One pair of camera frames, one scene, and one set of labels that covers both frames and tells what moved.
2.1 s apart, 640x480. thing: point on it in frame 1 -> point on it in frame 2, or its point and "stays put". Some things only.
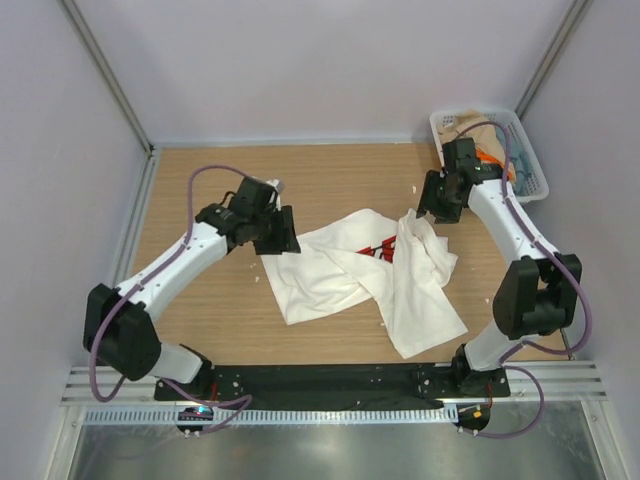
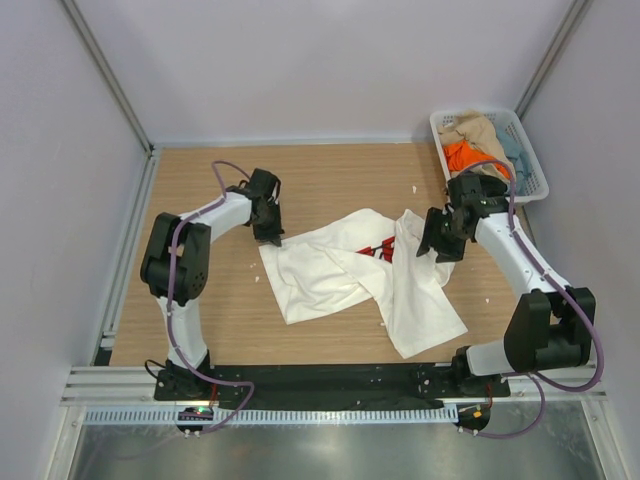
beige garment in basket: [486, 136] stays put
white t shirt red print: [402, 263] stays put
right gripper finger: [447, 212] -> [452, 250]
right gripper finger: [430, 194] -> [435, 229]
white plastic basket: [537, 186] stays put
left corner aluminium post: [99, 55] stays put
